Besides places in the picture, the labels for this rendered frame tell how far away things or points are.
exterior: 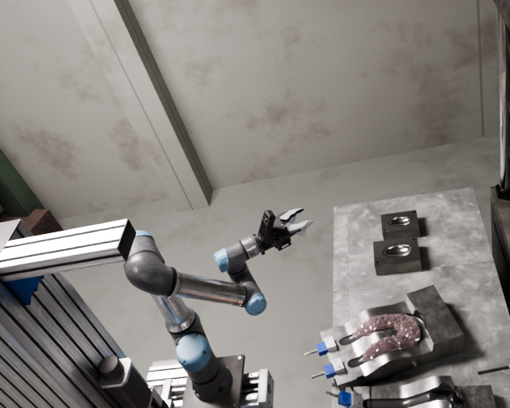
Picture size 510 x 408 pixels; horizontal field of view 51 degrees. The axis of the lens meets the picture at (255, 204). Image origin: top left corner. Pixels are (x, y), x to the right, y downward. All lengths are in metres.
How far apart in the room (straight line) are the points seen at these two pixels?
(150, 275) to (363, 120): 2.94
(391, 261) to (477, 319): 0.43
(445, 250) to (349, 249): 0.44
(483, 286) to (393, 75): 2.11
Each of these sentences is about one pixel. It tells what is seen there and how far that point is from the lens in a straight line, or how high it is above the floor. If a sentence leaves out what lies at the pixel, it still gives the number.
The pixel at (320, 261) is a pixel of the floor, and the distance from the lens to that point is 3.77.
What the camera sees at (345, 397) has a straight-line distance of 2.05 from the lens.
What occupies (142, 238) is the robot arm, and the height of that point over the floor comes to 1.67.
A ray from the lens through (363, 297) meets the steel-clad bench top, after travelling 2.47.
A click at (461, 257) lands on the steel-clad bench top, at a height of 0.80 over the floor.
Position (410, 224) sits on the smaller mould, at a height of 0.86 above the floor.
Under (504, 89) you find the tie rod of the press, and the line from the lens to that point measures 2.50.
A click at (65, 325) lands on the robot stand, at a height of 1.74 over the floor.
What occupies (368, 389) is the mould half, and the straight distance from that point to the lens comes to 2.11.
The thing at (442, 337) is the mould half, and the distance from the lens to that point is 2.18.
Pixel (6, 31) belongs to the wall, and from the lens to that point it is 4.48.
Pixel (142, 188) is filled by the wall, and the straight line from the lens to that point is 4.90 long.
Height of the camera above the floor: 2.70
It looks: 38 degrees down
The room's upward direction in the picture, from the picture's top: 21 degrees counter-clockwise
